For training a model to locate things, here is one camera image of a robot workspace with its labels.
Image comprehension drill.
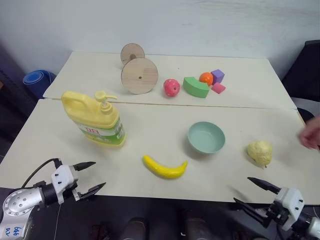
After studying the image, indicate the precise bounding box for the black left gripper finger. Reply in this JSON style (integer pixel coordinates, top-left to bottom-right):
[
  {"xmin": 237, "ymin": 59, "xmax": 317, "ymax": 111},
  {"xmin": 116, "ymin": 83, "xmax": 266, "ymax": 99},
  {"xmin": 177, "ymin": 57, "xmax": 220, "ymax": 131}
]
[
  {"xmin": 73, "ymin": 161, "xmax": 97, "ymax": 172},
  {"xmin": 79, "ymin": 182, "xmax": 107, "ymax": 200}
]

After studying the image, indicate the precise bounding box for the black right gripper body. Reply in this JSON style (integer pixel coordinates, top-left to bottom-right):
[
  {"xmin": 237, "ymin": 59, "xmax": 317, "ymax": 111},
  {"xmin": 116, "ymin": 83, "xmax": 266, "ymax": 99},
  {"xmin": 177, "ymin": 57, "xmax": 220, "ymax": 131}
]
[{"xmin": 262, "ymin": 200, "xmax": 289, "ymax": 228}]

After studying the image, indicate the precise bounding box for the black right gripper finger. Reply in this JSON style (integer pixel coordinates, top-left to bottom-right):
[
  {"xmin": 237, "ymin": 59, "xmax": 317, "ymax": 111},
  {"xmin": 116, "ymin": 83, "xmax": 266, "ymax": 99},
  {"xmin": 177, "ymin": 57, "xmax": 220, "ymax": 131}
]
[
  {"xmin": 233, "ymin": 197, "xmax": 270, "ymax": 226},
  {"xmin": 247, "ymin": 176, "xmax": 281, "ymax": 195}
]

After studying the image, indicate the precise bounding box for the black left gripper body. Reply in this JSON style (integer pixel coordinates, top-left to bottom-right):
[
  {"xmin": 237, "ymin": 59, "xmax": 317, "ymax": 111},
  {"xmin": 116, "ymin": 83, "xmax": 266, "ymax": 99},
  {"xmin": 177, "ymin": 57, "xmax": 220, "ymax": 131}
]
[{"xmin": 71, "ymin": 186, "xmax": 83, "ymax": 202}]

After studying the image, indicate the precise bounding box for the yellow detergent bottle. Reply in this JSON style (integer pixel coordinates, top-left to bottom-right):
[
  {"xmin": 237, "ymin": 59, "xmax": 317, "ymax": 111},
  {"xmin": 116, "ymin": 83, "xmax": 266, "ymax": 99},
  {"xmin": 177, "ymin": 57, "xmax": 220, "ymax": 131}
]
[{"xmin": 61, "ymin": 90, "xmax": 127, "ymax": 149}]

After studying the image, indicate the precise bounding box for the teal bowl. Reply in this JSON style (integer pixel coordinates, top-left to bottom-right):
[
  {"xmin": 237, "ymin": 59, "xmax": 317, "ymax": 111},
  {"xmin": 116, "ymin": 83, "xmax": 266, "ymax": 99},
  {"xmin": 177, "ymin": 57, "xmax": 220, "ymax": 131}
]
[{"xmin": 187, "ymin": 121, "xmax": 227, "ymax": 154}]

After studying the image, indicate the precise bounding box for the person's bare hand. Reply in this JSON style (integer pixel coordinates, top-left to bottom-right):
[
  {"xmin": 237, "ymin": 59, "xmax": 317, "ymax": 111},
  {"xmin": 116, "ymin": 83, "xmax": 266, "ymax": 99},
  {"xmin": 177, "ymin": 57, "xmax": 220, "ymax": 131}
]
[{"xmin": 298, "ymin": 115, "xmax": 320, "ymax": 151}]

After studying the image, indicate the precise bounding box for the pale yellow toy pear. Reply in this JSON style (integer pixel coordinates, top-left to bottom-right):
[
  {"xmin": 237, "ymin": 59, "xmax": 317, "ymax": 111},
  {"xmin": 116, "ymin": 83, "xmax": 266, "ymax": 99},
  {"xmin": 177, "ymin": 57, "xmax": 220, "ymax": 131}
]
[{"xmin": 246, "ymin": 140, "xmax": 274, "ymax": 169}]

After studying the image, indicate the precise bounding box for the dark rounded shape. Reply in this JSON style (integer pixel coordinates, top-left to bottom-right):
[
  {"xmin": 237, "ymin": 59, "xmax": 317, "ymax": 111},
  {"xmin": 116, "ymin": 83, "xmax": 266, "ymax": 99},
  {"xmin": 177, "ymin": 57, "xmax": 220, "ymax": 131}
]
[{"xmin": 121, "ymin": 216, "xmax": 148, "ymax": 240}]

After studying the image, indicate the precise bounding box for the yellow toy banana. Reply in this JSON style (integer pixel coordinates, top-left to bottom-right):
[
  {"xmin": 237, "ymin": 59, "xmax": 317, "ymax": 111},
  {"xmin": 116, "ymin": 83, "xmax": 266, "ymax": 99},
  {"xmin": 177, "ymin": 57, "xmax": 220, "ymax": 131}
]
[{"xmin": 142, "ymin": 154, "xmax": 189, "ymax": 180}]

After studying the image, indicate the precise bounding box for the dark fabric furniture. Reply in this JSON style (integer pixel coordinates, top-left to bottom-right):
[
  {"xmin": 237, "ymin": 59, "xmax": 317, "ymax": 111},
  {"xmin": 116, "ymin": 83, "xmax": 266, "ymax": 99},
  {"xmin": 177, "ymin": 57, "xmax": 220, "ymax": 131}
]
[{"xmin": 0, "ymin": 37, "xmax": 39, "ymax": 142}]

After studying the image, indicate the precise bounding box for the blue rolled mat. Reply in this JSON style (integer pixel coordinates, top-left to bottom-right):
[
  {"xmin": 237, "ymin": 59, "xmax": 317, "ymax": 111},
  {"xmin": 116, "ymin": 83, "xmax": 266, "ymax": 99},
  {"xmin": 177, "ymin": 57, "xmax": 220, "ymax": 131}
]
[{"xmin": 22, "ymin": 70, "xmax": 57, "ymax": 95}]

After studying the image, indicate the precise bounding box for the wooden two-disc spool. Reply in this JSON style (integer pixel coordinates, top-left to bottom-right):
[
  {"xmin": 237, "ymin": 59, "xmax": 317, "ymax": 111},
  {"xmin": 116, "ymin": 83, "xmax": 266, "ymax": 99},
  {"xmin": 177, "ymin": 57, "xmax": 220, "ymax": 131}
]
[{"xmin": 120, "ymin": 42, "xmax": 160, "ymax": 95}]

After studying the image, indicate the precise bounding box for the pink block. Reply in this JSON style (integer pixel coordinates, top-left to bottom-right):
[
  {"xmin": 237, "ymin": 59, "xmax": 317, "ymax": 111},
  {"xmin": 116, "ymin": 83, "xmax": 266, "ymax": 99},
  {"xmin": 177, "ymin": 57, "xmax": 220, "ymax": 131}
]
[{"xmin": 211, "ymin": 82, "xmax": 227, "ymax": 95}]

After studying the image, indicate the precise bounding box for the red toy apple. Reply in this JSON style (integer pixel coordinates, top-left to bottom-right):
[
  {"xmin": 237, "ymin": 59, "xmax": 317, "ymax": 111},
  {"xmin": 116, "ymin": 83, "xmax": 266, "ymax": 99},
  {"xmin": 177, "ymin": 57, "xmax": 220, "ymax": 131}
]
[{"xmin": 163, "ymin": 78, "xmax": 181, "ymax": 98}]

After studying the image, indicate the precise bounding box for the purple cube block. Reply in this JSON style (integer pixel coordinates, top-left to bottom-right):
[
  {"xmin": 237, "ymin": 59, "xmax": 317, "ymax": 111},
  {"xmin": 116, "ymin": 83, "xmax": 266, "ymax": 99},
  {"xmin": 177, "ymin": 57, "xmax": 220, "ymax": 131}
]
[{"xmin": 210, "ymin": 68, "xmax": 225, "ymax": 84}]

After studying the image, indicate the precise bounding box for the green arch block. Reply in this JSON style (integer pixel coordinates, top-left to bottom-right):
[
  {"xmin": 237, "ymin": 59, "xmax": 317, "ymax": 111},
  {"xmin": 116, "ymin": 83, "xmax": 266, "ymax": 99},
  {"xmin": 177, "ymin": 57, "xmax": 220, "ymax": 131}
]
[{"xmin": 182, "ymin": 76, "xmax": 211, "ymax": 99}]

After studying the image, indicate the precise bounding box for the toy orange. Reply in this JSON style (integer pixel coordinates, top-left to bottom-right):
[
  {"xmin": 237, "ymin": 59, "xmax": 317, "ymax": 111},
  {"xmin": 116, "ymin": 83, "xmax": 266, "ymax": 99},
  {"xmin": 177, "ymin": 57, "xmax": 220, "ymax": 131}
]
[{"xmin": 198, "ymin": 71, "xmax": 214, "ymax": 86}]

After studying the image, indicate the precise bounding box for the black chair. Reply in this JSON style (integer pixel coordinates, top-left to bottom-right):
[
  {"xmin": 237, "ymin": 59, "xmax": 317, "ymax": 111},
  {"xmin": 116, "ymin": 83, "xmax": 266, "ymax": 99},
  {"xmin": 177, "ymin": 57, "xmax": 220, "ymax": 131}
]
[{"xmin": 280, "ymin": 39, "xmax": 320, "ymax": 121}]

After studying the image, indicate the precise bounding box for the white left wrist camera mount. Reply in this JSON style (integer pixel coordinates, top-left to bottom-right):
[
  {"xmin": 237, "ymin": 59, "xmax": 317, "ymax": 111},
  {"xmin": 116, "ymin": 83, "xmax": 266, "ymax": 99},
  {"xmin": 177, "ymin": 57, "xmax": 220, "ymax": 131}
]
[{"xmin": 50, "ymin": 164, "xmax": 80, "ymax": 204}]

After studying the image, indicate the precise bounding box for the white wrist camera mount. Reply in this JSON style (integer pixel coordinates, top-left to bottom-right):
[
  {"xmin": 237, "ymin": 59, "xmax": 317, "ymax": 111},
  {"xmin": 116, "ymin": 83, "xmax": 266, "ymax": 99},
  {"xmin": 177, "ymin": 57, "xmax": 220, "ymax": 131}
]
[
  {"xmin": 274, "ymin": 187, "xmax": 306, "ymax": 231},
  {"xmin": 50, "ymin": 164, "xmax": 80, "ymax": 204}
]

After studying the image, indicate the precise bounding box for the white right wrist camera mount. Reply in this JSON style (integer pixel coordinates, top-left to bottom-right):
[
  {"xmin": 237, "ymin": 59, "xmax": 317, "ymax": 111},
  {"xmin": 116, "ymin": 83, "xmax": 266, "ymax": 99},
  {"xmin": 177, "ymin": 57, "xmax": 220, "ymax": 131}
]
[{"xmin": 274, "ymin": 187, "xmax": 306, "ymax": 231}]

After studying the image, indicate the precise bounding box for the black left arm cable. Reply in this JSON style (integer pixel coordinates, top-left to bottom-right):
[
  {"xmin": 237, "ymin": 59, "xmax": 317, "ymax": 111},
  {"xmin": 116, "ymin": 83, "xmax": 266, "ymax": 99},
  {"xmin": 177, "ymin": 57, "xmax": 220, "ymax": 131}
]
[{"xmin": 21, "ymin": 157, "xmax": 63, "ymax": 189}]

